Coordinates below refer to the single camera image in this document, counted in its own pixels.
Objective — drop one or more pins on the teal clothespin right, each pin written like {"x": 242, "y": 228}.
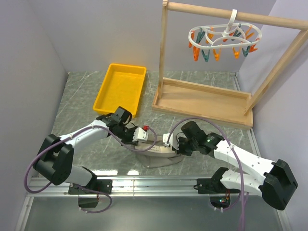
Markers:
{"x": 246, "y": 51}

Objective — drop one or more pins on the teal clothespin front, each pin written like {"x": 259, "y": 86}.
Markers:
{"x": 205, "y": 55}

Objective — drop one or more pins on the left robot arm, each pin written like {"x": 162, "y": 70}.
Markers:
{"x": 56, "y": 162}

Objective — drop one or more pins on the grey underwear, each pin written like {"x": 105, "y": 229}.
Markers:
{"x": 159, "y": 155}

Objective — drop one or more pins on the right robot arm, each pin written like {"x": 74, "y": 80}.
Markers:
{"x": 271, "y": 180}

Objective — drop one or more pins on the yellow plastic tray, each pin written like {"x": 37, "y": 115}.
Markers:
{"x": 121, "y": 86}

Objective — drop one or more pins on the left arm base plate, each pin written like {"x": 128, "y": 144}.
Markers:
{"x": 100, "y": 185}

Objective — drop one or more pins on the white round clip hanger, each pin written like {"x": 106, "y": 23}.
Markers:
{"x": 230, "y": 35}

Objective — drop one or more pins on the aluminium mounting rail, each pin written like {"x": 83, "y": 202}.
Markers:
{"x": 143, "y": 186}

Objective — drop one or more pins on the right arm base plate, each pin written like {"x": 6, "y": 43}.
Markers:
{"x": 212, "y": 186}

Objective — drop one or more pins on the wooden hanging rack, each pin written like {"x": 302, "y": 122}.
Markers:
{"x": 226, "y": 106}

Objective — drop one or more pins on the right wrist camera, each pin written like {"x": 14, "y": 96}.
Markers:
{"x": 169, "y": 140}

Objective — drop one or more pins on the teal clothespin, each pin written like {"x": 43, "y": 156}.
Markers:
{"x": 205, "y": 55}
{"x": 246, "y": 51}

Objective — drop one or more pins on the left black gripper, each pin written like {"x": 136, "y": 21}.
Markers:
{"x": 130, "y": 141}

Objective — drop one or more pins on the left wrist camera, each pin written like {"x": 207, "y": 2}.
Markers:
{"x": 140, "y": 135}

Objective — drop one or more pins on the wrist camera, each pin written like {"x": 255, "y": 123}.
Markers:
{"x": 140, "y": 135}
{"x": 169, "y": 140}

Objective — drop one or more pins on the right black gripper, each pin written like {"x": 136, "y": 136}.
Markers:
{"x": 180, "y": 150}

